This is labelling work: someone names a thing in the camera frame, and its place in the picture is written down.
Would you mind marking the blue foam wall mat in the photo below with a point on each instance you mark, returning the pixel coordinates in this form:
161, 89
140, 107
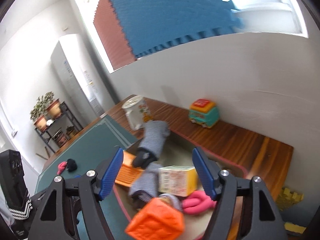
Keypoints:
154, 25

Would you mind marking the teal orange toy bus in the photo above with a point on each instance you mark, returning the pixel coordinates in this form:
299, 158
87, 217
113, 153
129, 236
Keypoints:
204, 112

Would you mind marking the small yellow lower pot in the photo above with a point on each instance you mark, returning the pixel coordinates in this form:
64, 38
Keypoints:
71, 132

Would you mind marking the grey sock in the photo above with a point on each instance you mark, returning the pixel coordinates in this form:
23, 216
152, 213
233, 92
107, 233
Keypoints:
171, 200
145, 188

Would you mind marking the red foam wall mat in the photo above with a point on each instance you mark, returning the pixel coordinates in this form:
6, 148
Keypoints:
112, 36

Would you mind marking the right potted plant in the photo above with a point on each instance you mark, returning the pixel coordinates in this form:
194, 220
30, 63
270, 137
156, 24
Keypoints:
53, 105

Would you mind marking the red tin box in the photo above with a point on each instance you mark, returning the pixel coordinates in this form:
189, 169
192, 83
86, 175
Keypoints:
177, 150

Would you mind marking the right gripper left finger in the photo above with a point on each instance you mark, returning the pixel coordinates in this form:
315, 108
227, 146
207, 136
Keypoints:
94, 186

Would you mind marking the light orange toy cube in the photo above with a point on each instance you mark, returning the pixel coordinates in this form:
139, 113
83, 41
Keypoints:
127, 173

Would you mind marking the small pink foam knot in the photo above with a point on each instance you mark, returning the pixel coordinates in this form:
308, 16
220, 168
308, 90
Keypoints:
61, 167

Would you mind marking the white standing air conditioner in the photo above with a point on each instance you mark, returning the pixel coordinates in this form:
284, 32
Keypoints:
79, 77

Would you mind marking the large pink foam knot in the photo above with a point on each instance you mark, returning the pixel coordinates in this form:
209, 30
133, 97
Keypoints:
197, 203

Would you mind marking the dark orange toy cube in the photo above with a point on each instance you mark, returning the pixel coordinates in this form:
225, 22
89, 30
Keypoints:
156, 220

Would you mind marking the potted plant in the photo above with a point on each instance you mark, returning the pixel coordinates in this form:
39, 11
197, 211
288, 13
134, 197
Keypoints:
37, 114
53, 105

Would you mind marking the small white shelf ornament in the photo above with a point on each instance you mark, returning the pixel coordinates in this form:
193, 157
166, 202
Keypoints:
49, 122

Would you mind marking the black and grey glove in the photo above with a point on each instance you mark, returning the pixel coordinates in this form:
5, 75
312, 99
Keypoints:
151, 146

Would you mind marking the white lidded mug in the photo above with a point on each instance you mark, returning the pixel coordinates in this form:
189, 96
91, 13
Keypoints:
137, 112

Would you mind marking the black plant shelf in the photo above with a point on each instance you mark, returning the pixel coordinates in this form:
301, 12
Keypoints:
67, 118

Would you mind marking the dark brown lower pot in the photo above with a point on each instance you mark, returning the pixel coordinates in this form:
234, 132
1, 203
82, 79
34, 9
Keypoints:
60, 138

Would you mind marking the green table mat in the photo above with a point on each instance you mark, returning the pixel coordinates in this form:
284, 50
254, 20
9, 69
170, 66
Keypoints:
95, 145

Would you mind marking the yellow foam pieces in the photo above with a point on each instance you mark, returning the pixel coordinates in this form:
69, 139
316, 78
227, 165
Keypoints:
285, 200

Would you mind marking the left potted plant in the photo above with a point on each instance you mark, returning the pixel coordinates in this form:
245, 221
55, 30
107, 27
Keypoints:
37, 114

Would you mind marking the grey sock in box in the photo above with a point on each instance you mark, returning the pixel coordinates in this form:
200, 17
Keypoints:
171, 200

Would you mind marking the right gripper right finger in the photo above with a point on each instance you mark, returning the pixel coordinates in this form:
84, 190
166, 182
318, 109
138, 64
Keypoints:
260, 217

